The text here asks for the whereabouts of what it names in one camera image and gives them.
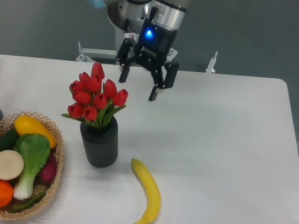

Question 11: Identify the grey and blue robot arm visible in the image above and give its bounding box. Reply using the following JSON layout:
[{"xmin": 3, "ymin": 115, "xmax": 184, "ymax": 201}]
[{"xmin": 89, "ymin": 0, "xmax": 191, "ymax": 101}]

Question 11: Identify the yellow squash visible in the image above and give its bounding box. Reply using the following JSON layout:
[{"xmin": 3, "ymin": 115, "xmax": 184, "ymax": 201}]
[{"xmin": 14, "ymin": 115, "xmax": 57, "ymax": 148}]

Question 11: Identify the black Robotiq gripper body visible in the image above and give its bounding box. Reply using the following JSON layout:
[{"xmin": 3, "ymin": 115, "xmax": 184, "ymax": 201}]
[{"xmin": 134, "ymin": 19, "xmax": 177, "ymax": 70}]

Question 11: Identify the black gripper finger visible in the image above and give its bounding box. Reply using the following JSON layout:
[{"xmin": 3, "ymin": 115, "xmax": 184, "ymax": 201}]
[
  {"xmin": 116, "ymin": 38, "xmax": 136, "ymax": 83},
  {"xmin": 148, "ymin": 62, "xmax": 179, "ymax": 101}
]

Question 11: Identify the green bok choy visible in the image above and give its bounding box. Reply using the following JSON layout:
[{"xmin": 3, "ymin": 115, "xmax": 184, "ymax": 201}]
[{"xmin": 14, "ymin": 133, "xmax": 50, "ymax": 200}]

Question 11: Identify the woven wicker basket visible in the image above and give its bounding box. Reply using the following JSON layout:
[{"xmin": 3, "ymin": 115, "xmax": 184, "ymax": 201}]
[{"xmin": 0, "ymin": 111, "xmax": 63, "ymax": 221}]

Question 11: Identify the dark grey ribbed vase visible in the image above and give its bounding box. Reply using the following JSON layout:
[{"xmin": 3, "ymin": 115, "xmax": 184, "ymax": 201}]
[{"xmin": 80, "ymin": 117, "xmax": 119, "ymax": 168}]

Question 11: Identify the yellow banana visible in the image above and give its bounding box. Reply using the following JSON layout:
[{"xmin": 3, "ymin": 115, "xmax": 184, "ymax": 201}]
[{"xmin": 131, "ymin": 158, "xmax": 162, "ymax": 224}]

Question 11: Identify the purple sweet potato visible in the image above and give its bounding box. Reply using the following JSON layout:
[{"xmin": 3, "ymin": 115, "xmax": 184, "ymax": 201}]
[{"xmin": 39, "ymin": 152, "xmax": 57, "ymax": 183}]

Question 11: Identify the red tulip bouquet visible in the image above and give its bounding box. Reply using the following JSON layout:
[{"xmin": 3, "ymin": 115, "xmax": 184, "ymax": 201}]
[{"xmin": 62, "ymin": 62, "xmax": 129, "ymax": 131}]

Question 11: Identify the round cream white slice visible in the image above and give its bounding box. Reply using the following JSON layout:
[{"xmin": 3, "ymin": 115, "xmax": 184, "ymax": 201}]
[{"xmin": 0, "ymin": 150, "xmax": 24, "ymax": 180}]

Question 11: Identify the green chili pepper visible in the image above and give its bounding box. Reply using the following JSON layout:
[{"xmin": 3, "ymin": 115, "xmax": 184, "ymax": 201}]
[{"xmin": 8, "ymin": 191, "xmax": 46, "ymax": 213}]

